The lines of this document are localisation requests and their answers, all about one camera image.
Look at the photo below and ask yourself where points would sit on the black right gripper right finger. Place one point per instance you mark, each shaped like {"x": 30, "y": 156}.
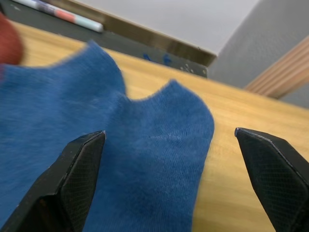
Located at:
{"x": 277, "y": 183}

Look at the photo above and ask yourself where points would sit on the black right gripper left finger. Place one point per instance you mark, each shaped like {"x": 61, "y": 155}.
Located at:
{"x": 65, "y": 183}

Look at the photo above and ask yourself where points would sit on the blue ankle sock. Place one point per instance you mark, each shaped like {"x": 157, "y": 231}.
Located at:
{"x": 164, "y": 135}
{"x": 48, "y": 106}

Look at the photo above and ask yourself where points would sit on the light wooden plank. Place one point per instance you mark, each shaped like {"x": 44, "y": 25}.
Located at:
{"x": 282, "y": 72}

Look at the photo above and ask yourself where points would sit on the red sock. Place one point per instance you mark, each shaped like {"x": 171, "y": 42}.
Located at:
{"x": 8, "y": 38}

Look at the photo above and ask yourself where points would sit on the white marker pen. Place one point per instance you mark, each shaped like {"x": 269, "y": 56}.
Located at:
{"x": 65, "y": 15}

